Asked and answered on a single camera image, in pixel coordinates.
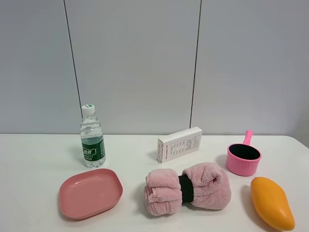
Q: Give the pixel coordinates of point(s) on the orange toy mango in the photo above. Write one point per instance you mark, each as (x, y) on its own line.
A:
(271, 204)

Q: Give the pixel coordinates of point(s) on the white cardboard box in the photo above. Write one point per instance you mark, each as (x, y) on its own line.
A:
(178, 144)

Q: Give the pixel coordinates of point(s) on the clear water bottle green label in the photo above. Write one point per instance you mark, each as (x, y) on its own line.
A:
(92, 138)

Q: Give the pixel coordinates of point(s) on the rolled pink towel black band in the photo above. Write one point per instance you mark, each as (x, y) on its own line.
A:
(204, 185)

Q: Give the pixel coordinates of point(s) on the pink toy saucepan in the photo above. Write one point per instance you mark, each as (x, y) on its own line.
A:
(243, 159)

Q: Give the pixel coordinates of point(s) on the pink plastic plate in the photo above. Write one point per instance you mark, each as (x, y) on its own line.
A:
(90, 193)

